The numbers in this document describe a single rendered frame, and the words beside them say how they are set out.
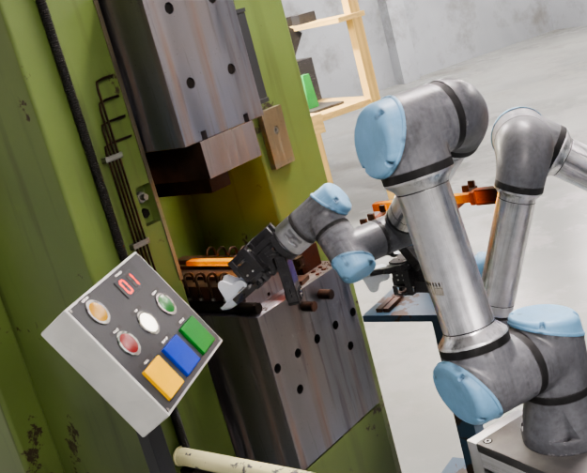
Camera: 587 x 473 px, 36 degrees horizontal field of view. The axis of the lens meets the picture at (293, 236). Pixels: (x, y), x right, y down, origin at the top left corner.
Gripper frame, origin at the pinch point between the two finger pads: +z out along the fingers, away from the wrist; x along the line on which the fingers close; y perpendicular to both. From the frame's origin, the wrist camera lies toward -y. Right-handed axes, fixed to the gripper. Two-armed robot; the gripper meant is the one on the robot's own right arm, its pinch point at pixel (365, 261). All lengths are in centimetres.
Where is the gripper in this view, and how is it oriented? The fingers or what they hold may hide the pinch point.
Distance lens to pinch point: 214.6
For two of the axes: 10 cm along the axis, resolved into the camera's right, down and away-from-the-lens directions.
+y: 2.5, 9.3, 2.6
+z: -7.5, 0.3, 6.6
